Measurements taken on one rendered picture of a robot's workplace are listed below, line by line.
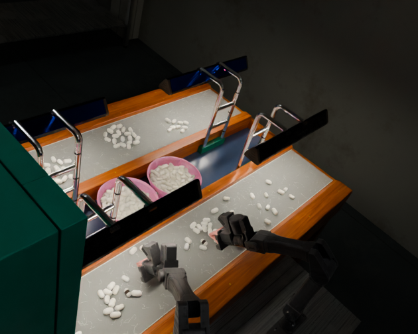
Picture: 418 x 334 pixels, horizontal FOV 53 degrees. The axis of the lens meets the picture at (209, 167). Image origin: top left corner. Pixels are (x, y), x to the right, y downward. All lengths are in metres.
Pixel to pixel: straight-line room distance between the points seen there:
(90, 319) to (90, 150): 0.86
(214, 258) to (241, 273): 0.13
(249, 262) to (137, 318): 0.52
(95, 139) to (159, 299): 0.91
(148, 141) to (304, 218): 0.88
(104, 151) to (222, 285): 0.88
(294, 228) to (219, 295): 0.55
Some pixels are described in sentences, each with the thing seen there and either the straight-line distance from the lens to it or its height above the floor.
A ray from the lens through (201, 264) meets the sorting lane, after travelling 1.74.
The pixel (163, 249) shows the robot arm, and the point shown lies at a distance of 1.49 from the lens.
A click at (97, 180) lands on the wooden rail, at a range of 1.91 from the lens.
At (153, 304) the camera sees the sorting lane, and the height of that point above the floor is 0.74.
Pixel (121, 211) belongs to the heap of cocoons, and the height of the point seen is 0.72.
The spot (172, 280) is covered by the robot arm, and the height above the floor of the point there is 0.98.
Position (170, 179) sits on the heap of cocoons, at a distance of 2.01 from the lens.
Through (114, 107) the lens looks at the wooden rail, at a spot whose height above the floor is 0.77.
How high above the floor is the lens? 2.12
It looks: 40 degrees down
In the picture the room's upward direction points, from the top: 20 degrees clockwise
